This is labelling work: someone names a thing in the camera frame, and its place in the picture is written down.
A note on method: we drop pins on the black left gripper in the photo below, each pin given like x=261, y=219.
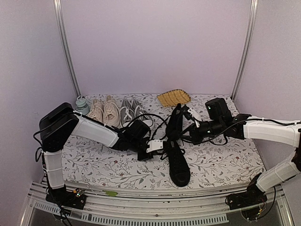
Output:
x=141, y=157

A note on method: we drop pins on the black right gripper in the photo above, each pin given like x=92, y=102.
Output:
x=195, y=137

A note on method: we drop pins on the black front canvas sneaker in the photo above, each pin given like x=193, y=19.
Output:
x=179, y=171

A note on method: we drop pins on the black canvas sneaker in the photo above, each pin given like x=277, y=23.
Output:
x=174, y=125
x=179, y=171

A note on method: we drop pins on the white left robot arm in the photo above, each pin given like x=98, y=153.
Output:
x=63, y=122

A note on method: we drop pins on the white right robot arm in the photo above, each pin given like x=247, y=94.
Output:
x=278, y=139

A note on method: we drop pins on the grey sneaker left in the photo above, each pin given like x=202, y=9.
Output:
x=127, y=113

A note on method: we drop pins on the grey sneaker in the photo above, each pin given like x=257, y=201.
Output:
x=139, y=110
x=127, y=113

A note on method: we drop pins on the grey sneaker right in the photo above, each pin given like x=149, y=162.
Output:
x=139, y=110

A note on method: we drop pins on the beige sneaker right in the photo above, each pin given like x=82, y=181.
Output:
x=111, y=112

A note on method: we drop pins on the beige sneaker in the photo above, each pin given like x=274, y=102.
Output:
x=111, y=112
x=96, y=111

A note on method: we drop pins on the black rear canvas sneaker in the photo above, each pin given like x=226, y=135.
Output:
x=174, y=125

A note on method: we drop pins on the beige sneaker left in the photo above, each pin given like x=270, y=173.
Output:
x=96, y=111

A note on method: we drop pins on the woven bamboo tray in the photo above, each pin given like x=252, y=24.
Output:
x=174, y=97

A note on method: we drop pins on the floral tablecloth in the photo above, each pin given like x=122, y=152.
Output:
x=89, y=162

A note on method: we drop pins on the green tape piece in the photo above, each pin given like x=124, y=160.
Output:
x=110, y=193

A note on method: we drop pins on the pale green small jar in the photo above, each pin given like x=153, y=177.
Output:
x=82, y=105

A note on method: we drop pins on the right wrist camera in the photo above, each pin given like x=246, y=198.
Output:
x=190, y=113

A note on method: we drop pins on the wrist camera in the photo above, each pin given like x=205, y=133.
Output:
x=190, y=113
x=150, y=149

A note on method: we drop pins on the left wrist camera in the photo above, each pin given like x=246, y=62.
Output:
x=150, y=149

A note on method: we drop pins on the aluminium front rail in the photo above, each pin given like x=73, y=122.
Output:
x=180, y=207

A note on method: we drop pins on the aluminium frame post right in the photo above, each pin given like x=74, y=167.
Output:
x=246, y=47

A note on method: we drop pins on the aluminium frame post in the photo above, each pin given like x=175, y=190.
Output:
x=246, y=47
x=66, y=50

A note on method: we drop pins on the aluminium frame post left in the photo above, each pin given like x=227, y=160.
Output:
x=66, y=50

